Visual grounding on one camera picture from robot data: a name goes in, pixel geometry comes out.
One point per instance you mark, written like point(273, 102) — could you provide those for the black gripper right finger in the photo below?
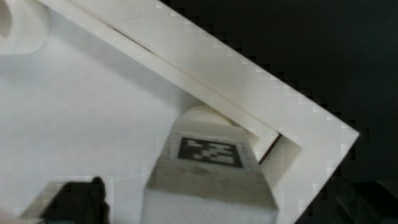
point(367, 203)

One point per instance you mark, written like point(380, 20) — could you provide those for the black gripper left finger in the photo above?
point(79, 206)

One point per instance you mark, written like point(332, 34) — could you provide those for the white table leg with tag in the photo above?
point(207, 188)

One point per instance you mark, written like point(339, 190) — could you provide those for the white square tabletop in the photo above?
point(88, 107)

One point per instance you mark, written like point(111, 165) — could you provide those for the white U-shaped fence wall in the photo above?
point(200, 64)

